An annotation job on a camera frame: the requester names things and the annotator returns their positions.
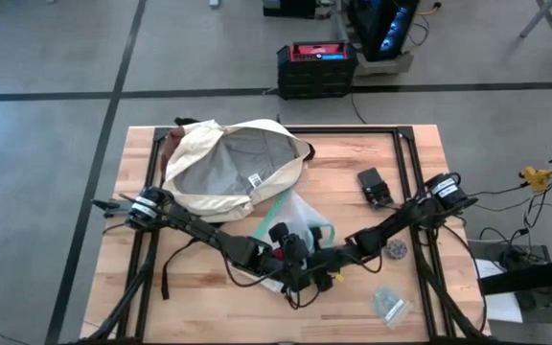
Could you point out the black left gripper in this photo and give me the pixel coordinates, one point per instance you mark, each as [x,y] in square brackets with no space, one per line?
[273,263]

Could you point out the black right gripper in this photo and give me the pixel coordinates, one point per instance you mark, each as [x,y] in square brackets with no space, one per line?
[338,261]

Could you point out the large clear teal-edged zip bag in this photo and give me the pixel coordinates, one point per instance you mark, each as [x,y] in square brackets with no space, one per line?
[300,211]

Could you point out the round patterned pouch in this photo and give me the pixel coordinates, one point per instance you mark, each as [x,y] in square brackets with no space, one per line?
[395,249]

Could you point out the small clear zip bag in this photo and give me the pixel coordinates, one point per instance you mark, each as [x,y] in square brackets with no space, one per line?
[391,306]

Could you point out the small black device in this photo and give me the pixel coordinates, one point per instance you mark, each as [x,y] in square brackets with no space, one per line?
[374,187]

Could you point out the cream canvas backpack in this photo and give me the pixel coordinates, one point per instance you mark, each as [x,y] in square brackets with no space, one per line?
[199,144]

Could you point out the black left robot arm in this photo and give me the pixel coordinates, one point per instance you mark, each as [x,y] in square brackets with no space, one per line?
[194,227]

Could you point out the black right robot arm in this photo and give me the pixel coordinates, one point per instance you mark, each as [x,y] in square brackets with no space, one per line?
[400,218]

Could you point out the grey equipment box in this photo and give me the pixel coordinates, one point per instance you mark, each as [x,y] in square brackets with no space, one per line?
[487,251]

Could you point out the white paper sheet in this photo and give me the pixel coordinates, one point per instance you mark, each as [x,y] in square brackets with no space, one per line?
[503,309]

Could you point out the grey platform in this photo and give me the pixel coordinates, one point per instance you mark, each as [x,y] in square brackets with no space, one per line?
[391,64]

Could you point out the black metal beam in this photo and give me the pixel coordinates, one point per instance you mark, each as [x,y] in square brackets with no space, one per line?
[535,275]

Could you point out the black computer tower blue lights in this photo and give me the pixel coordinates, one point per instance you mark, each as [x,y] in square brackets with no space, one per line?
[376,24]

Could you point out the black crate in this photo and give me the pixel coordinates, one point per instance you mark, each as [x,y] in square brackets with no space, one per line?
[290,8]

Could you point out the small white object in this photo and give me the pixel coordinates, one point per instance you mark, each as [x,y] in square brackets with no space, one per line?
[214,3]

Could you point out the white table leg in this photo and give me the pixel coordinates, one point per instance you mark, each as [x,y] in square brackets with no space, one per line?
[538,20]

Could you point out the small black post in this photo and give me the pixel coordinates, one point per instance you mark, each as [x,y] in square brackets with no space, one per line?
[278,120]

